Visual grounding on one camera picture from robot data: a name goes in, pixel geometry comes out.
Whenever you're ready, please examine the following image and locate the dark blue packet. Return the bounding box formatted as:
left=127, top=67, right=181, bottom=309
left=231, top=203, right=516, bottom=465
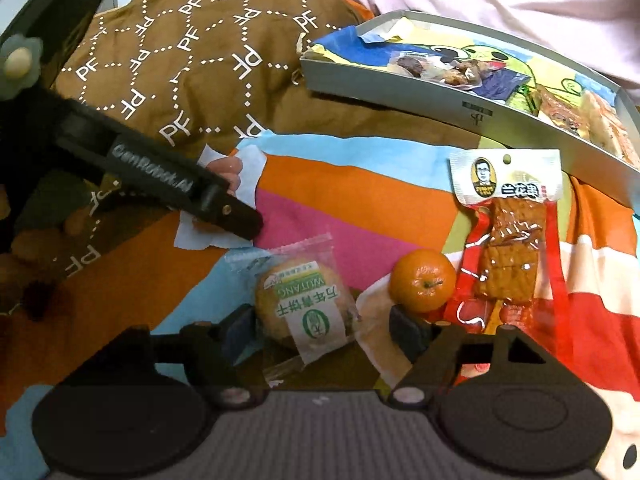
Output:
left=479, top=66, right=532, bottom=102

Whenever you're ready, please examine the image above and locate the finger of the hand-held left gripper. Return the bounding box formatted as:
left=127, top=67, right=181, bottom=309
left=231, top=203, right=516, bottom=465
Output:
left=192, top=175, right=265, bottom=241

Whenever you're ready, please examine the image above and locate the orange snack packet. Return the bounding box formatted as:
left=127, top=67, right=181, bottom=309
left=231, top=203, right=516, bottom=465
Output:
left=580, top=89, right=632, bottom=157

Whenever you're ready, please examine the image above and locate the brown patterned pillow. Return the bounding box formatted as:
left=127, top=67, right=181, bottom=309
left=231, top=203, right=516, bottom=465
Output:
left=50, top=0, right=374, bottom=281

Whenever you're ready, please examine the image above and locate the cartoon printed paper lining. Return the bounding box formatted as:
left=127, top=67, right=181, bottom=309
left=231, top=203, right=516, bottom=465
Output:
left=300, top=17, right=592, bottom=107

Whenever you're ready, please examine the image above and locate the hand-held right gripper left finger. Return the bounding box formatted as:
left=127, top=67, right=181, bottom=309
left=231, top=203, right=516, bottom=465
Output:
left=120, top=304, right=266, bottom=408

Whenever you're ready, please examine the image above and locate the pink sausage packet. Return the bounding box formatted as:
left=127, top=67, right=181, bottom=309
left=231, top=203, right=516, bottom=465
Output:
left=175, top=145, right=267, bottom=252

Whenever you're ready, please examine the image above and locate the colourful printed blanket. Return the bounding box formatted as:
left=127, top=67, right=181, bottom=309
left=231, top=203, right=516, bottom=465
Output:
left=0, top=135, right=640, bottom=480

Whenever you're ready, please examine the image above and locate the cream paper piece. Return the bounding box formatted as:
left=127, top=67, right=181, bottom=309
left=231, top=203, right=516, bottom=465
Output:
left=360, top=16, right=417, bottom=44

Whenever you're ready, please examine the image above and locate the clear bag of brown snacks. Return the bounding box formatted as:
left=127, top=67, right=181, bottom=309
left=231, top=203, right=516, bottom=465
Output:
left=387, top=50, right=502, bottom=89

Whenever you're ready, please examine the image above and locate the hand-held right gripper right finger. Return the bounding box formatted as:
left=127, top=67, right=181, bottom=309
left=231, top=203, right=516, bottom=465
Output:
left=387, top=304, right=556, bottom=408

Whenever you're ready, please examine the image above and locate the dried tofu snack packet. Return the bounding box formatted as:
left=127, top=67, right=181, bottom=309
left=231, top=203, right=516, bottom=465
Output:
left=442, top=149, right=577, bottom=381

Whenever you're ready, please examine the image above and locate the grey cardboard box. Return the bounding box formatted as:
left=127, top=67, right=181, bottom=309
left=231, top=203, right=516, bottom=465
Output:
left=300, top=10, right=640, bottom=207

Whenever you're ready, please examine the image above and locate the mandarin orange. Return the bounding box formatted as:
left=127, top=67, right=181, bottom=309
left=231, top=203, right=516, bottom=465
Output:
left=389, top=249, right=457, bottom=314

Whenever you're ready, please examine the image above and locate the round biscuit packet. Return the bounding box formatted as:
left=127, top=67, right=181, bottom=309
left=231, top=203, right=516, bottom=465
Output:
left=225, top=232, right=364, bottom=387

